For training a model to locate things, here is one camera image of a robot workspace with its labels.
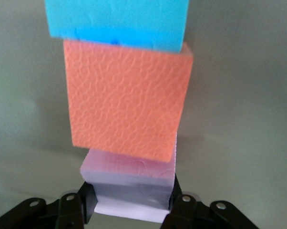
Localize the orange foam cube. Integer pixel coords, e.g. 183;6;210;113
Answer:
63;39;195;163

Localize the cyan foam cube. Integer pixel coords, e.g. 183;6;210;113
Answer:
43;0;191;53

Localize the pale pink foam cube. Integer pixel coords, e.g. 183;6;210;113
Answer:
79;133;178;224

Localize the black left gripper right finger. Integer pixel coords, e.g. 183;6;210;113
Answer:
160;175;260;229

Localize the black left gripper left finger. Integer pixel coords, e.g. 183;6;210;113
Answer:
0;182;98;229

